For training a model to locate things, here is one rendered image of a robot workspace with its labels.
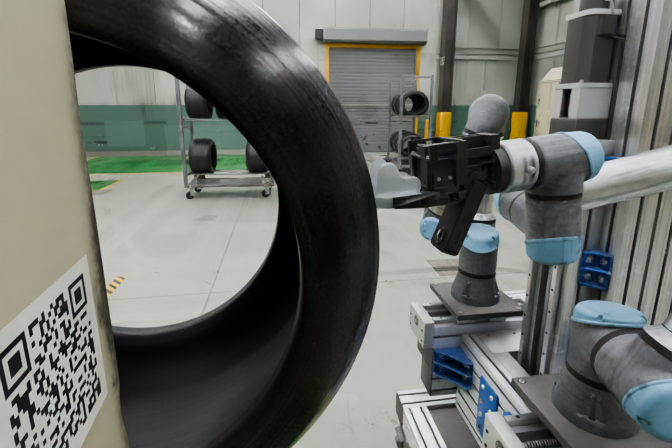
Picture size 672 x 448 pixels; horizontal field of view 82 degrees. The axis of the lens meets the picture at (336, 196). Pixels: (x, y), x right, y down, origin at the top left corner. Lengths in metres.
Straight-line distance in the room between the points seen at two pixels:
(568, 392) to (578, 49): 0.73
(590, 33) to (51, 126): 1.01
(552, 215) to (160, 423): 0.61
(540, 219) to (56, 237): 0.58
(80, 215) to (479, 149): 0.46
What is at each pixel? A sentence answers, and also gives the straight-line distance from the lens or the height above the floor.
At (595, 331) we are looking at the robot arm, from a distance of 0.90.
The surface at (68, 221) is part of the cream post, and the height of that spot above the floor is 1.28.
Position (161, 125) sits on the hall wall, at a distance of 11.90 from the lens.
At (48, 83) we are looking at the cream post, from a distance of 0.20.
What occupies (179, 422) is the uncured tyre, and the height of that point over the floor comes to 0.91.
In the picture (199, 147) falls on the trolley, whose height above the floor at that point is 0.77.
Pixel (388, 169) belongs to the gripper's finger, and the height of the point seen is 1.25.
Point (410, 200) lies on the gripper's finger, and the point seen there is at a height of 1.21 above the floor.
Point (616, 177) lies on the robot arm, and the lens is 0.81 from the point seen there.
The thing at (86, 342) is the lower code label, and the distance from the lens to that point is 0.22.
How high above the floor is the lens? 1.32
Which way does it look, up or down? 13 degrees down
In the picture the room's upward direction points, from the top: straight up
